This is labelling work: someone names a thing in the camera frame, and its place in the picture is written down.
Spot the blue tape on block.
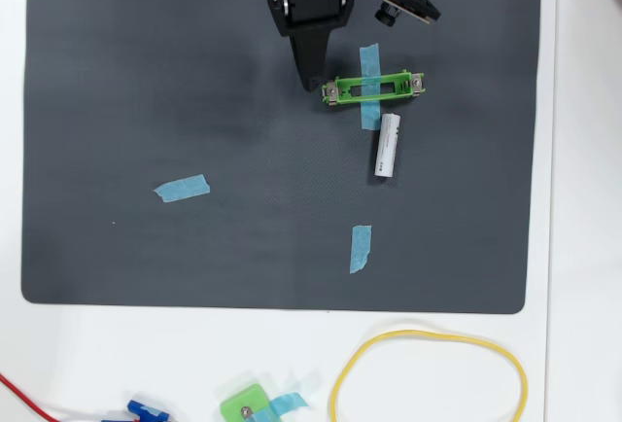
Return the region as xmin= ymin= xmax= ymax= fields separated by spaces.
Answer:
xmin=252 ymin=391 xmax=311 ymax=422

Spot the long blue tape strip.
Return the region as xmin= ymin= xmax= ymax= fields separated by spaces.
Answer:
xmin=358 ymin=42 xmax=383 ymax=132

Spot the yellow rubber band loop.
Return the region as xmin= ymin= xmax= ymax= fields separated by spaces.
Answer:
xmin=328 ymin=328 xmax=530 ymax=422

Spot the green block with screw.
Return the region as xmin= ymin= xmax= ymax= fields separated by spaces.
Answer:
xmin=219 ymin=382 xmax=273 ymax=422

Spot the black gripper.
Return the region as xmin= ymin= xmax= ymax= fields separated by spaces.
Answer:
xmin=259 ymin=0 xmax=355 ymax=92

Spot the wide blue tape strip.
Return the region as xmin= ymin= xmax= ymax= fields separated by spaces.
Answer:
xmin=153 ymin=173 xmax=212 ymax=204

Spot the white cylindrical battery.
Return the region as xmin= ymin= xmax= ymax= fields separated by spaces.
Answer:
xmin=372 ymin=112 xmax=403 ymax=181

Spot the dark grey work mat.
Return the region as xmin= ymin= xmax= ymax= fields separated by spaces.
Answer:
xmin=19 ymin=0 xmax=544 ymax=316

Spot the red wire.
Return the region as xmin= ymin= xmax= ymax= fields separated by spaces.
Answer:
xmin=0 ymin=372 xmax=62 ymax=422

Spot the short blue tape strip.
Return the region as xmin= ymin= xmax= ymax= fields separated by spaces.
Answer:
xmin=348 ymin=225 xmax=373 ymax=276

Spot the green battery holder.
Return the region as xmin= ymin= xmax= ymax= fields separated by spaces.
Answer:
xmin=320 ymin=70 xmax=429 ymax=108

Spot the blue wire connector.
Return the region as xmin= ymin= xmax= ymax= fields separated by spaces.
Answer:
xmin=100 ymin=398 xmax=172 ymax=422

